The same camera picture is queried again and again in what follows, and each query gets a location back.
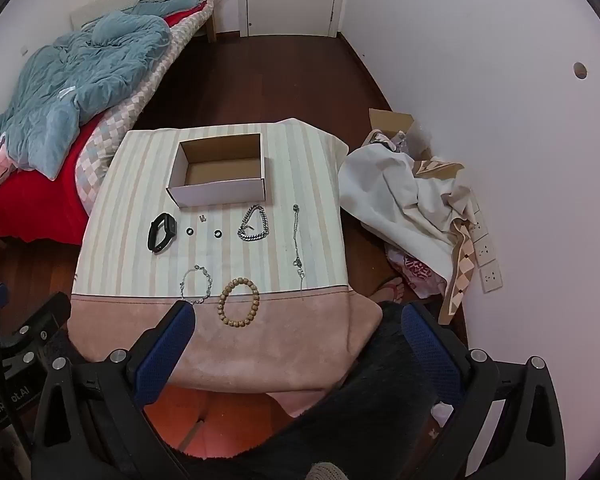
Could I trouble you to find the person's foot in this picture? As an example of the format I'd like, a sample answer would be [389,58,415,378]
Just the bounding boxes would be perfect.
[370,277,406,306]

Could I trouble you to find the beige knitted sleeve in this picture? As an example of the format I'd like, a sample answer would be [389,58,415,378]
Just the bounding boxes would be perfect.
[305,462,351,480]

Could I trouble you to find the white cloth pile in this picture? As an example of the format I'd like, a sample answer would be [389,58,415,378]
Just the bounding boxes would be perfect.
[337,147,476,286]

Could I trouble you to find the black smart band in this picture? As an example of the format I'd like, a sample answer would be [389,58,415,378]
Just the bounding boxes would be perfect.
[147,213,177,254]

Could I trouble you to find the wooden bead bracelet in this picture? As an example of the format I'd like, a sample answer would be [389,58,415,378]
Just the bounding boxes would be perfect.
[217,277,260,329]

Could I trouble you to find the orange plastic stool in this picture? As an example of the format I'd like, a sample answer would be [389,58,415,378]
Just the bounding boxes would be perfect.
[145,385,301,461]

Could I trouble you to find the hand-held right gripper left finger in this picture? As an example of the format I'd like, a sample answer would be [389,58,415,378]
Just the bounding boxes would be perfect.
[30,301,197,480]

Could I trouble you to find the checkered quilt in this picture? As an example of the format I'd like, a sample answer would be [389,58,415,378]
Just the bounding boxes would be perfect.
[75,0,215,218]

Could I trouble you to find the brown cardboard box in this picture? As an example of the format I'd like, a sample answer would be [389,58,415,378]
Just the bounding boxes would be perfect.
[369,107,433,161]

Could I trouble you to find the blue blanket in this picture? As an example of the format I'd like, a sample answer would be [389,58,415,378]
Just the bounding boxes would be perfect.
[0,0,206,182]

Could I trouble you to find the person's black fleece leg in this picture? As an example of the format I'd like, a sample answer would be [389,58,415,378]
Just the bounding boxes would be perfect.
[180,302,468,480]

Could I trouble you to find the red printed plastic bag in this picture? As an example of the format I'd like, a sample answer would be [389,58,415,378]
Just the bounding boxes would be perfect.
[385,245,448,301]

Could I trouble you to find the clear plastic bag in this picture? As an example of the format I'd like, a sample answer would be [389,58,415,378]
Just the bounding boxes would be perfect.
[399,119,434,161]

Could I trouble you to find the white cardboard box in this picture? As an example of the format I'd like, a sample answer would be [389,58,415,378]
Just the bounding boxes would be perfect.
[166,133,267,208]

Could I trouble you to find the thick silver chain bracelet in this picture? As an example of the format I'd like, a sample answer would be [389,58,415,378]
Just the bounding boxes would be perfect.
[237,205,270,242]

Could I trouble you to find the striped cloth covered table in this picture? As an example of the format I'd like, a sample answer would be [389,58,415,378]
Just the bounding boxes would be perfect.
[71,117,383,418]

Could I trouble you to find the black cable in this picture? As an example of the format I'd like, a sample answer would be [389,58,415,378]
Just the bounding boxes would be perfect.
[0,247,36,461]

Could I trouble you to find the diamond patterned bag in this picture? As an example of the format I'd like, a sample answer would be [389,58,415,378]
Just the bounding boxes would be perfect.
[412,157,481,326]

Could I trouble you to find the silver charm bracelet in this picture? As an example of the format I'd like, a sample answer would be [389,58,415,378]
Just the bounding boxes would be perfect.
[179,264,214,305]

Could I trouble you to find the bed with blankets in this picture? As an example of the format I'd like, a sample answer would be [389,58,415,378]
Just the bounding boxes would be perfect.
[0,2,206,247]

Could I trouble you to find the thin silver chain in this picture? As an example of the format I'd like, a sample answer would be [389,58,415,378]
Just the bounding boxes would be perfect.
[291,203,307,281]

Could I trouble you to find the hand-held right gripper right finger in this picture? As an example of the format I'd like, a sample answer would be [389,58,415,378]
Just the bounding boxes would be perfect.
[401,301,567,480]

